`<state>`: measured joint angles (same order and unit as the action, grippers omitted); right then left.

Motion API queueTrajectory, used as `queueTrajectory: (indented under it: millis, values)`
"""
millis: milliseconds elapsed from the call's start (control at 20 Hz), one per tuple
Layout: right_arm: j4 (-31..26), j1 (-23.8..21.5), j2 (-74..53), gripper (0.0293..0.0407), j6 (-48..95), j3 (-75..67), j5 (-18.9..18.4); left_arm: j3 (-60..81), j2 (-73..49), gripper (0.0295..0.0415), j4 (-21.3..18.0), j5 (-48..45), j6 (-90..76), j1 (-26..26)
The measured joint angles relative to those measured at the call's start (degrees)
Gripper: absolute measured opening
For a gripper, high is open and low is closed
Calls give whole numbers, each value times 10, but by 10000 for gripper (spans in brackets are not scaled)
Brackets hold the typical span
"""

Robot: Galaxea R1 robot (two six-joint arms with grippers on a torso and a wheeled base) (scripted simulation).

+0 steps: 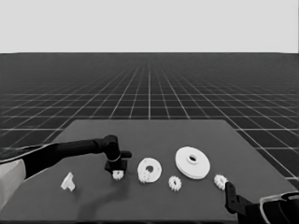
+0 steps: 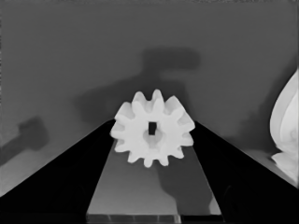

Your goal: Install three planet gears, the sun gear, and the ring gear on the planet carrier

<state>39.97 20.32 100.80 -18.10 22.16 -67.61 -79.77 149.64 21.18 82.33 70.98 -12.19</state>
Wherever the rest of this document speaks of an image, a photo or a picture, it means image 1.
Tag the large thick white disc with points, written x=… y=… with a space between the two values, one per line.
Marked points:
x=187 y=169

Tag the small white toothed gear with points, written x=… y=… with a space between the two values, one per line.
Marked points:
x=141 y=178
x=121 y=177
x=178 y=186
x=217 y=178

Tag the small white T-shaped piece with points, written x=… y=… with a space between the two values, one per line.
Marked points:
x=69 y=183

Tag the round white carrier with pins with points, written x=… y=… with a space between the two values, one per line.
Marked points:
x=156 y=165

